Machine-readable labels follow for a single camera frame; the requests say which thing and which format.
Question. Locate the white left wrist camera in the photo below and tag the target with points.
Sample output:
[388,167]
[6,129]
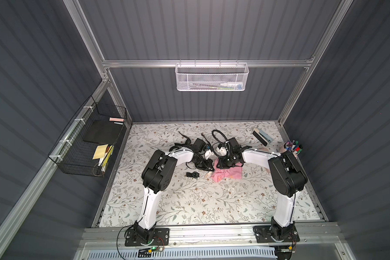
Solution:
[208,152]

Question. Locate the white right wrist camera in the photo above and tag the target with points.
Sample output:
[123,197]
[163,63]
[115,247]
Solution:
[222,151]

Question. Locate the white wire basket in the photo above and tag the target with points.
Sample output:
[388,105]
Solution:
[211,77]

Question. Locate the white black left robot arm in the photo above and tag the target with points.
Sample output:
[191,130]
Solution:
[157,176]

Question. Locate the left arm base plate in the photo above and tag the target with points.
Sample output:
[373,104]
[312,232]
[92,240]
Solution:
[152,237]

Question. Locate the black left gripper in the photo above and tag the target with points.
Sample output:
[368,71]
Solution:
[205,163]

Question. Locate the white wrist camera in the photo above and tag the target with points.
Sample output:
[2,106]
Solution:
[222,151]
[208,152]

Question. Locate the coloured markers bunch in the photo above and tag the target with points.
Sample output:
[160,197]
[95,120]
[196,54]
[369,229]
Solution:
[293,146]

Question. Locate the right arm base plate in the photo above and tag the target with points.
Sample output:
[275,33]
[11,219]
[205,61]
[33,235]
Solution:
[275,233]

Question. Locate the black notebook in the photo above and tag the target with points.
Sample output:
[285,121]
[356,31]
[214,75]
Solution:
[103,132]

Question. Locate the pink pen cup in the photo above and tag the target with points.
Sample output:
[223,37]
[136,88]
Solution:
[282,149]

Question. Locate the yellow sticky note pad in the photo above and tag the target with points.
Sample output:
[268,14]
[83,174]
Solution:
[100,151]

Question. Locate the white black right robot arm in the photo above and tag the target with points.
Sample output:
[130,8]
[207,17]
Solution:
[288,176]

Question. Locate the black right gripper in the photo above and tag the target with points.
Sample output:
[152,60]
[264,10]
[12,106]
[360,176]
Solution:
[227,161]

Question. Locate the black wire basket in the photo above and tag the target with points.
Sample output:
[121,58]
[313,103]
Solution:
[74,156]

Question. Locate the pink cloth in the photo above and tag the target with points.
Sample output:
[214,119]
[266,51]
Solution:
[231,173]

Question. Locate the beige strap watch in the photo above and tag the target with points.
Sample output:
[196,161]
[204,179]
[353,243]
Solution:
[208,175]

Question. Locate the green dial watch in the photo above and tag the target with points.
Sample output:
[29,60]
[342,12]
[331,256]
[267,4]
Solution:
[194,175]

